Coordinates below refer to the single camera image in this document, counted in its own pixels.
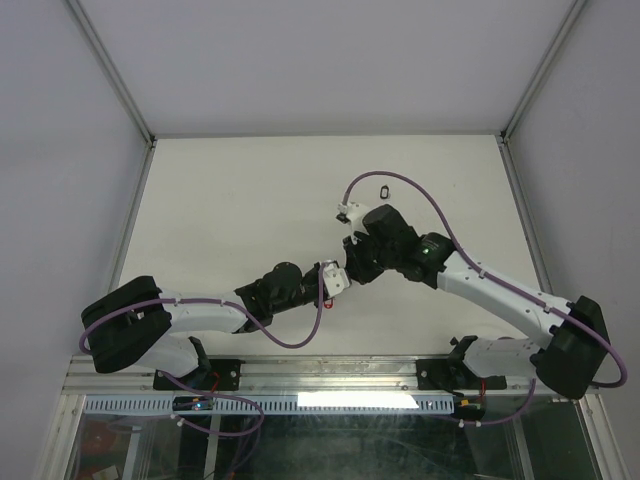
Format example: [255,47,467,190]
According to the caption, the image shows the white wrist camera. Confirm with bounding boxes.
[336,201,371,244]
[320,260,351,300]

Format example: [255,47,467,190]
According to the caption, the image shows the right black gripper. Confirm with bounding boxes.
[343,228,398,285]

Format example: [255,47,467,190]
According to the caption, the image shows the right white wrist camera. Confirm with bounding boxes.
[336,201,371,244]

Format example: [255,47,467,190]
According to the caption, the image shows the white slotted cable duct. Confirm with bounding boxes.
[84,391,454,416]

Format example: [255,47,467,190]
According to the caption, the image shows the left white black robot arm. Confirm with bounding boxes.
[79,261,332,389]

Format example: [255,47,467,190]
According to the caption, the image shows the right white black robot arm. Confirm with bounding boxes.
[337,202,609,400]

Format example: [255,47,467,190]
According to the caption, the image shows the aluminium mounting rail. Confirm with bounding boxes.
[62,353,599,396]

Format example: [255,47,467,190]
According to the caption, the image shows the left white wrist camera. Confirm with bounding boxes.
[320,260,351,300]

